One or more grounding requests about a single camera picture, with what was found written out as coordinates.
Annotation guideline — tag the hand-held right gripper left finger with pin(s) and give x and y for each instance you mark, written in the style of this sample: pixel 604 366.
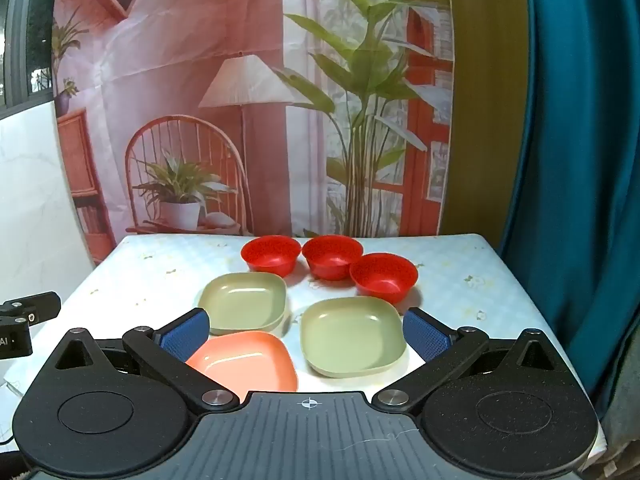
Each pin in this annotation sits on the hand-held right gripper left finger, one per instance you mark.
pixel 182 335

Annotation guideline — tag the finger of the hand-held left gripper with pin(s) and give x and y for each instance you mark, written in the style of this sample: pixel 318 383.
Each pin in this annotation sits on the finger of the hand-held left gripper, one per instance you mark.
pixel 35 307

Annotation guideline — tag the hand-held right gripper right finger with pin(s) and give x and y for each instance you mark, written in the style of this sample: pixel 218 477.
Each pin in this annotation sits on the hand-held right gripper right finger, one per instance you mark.
pixel 427 336

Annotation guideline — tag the green square plate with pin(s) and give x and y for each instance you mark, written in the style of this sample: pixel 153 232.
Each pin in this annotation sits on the green square plate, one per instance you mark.
pixel 245 300
pixel 350 332

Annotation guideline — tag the pink square plate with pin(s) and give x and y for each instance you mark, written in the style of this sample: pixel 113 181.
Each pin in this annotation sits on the pink square plate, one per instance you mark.
pixel 250 362

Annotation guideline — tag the red plastic bowl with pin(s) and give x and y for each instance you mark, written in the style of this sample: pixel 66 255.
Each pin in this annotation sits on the red plastic bowl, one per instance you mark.
pixel 384 275
pixel 331 256
pixel 270 255

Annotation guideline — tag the floral tablecloth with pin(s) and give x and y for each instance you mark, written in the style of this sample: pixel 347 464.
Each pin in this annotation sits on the floral tablecloth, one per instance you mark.
pixel 475 270

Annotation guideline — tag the grey cloth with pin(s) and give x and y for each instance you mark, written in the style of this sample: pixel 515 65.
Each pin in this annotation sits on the grey cloth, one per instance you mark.
pixel 622 410

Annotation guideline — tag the dark framed window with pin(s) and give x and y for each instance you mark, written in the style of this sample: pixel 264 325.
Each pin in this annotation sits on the dark framed window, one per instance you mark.
pixel 25 35

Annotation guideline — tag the printed wall cloth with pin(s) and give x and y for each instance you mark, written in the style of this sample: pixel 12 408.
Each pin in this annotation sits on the printed wall cloth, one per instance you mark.
pixel 210 60

